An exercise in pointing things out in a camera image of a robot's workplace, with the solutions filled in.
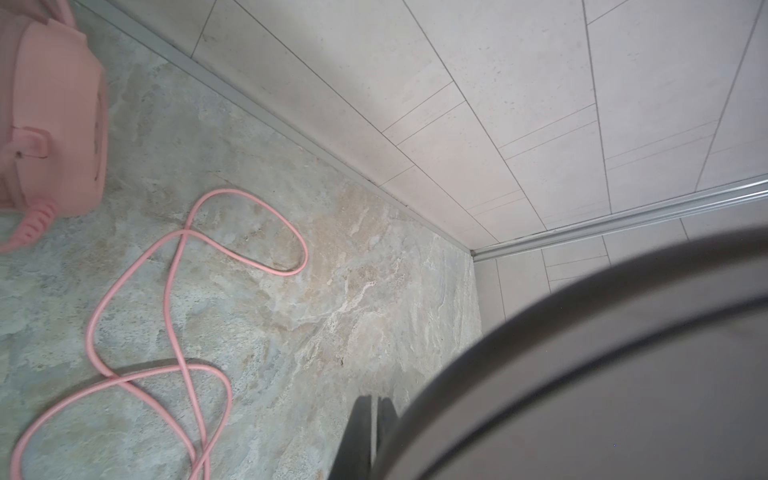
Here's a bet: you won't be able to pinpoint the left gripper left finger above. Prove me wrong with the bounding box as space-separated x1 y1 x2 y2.
328 395 372 480

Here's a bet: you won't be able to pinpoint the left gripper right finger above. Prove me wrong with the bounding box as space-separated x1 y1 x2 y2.
376 397 399 455

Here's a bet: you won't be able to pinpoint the pink headphone cable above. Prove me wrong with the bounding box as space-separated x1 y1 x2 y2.
8 188 310 480

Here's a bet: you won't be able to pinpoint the white black headphones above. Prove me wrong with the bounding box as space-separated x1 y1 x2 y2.
372 228 767 479

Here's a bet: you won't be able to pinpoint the pink headphones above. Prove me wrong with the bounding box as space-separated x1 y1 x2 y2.
1 1 108 253

